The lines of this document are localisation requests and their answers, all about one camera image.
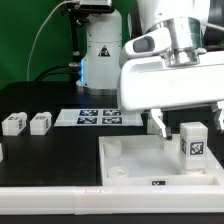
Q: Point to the grey camera on mount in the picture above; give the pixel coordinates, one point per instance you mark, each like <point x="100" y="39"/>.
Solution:
<point x="99" y="6"/>

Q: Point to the white part at left edge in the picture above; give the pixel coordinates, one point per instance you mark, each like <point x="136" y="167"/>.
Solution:
<point x="1" y="153"/>

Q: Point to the white base tag plate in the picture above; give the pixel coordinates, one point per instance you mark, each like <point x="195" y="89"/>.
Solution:
<point x="96" y="117"/>

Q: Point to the white L-shaped obstacle fence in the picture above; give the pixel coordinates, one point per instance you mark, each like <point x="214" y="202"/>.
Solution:
<point x="111" y="199"/>

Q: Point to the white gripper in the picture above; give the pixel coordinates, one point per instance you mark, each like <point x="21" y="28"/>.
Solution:
<point x="143" y="86"/>

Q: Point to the white square tabletop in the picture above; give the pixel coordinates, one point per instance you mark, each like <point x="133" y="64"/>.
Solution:
<point x="145" y="160"/>

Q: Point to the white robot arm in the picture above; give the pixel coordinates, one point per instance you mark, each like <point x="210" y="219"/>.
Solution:
<point x="173" y="60"/>

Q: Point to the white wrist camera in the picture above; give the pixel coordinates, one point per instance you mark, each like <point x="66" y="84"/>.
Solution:
<point x="152" y="43"/>

